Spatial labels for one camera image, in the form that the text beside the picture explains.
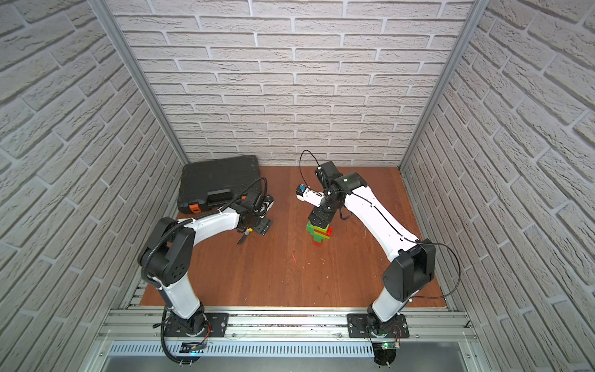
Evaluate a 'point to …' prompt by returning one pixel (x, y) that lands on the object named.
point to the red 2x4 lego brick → (328, 232)
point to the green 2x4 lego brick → (318, 238)
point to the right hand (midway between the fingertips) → (325, 210)
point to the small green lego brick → (310, 228)
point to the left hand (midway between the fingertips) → (263, 218)
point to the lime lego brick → (322, 235)
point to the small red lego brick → (317, 244)
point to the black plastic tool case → (214, 184)
